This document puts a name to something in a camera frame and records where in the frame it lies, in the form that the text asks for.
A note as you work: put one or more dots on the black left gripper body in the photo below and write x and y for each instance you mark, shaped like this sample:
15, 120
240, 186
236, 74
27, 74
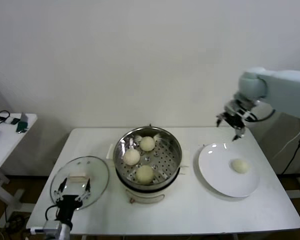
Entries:
69, 203

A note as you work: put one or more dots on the green hand tool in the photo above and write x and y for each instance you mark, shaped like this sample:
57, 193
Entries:
22, 126

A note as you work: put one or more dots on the round glass pot lid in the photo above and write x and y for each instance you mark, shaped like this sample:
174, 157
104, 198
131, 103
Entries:
97, 175

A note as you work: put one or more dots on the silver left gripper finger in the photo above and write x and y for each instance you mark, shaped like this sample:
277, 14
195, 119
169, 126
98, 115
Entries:
88, 187
61, 187

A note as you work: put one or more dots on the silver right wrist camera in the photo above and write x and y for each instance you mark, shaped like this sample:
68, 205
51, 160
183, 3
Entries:
241, 107

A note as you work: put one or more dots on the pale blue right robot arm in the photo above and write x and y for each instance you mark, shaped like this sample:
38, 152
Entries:
285, 87

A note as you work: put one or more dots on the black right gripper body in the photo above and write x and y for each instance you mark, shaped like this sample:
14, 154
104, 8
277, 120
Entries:
235, 120

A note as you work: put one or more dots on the white steamed baozi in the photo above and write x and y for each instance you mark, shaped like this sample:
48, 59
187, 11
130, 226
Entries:
240, 165
131, 157
147, 143
145, 174

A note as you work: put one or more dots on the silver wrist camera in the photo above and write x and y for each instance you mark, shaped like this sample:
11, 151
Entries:
241, 107
51, 226

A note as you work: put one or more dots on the perforated steel steamer basket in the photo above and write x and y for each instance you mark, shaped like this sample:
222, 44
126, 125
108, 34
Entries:
165, 160

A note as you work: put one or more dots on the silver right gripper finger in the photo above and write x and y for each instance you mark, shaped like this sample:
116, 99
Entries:
240, 132
220, 118

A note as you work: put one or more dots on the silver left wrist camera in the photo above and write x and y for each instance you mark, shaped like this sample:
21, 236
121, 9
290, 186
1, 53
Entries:
51, 226

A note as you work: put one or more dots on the white side table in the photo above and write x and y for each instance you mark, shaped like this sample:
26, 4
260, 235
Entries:
7, 150

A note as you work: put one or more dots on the small white and dark device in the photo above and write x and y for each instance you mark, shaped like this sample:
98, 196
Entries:
13, 121

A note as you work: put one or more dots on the large white plate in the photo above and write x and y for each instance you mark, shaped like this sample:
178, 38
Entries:
215, 172

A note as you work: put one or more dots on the grey cabinet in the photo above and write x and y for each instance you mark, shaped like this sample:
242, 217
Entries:
272, 145

